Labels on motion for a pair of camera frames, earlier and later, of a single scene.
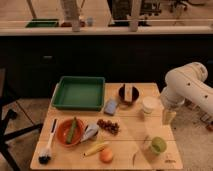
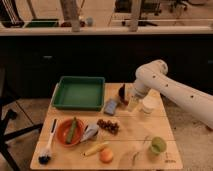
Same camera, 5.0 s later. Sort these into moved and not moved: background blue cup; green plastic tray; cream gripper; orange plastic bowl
Moved: cream gripper
Not moved: background blue cup; orange plastic bowl; green plastic tray
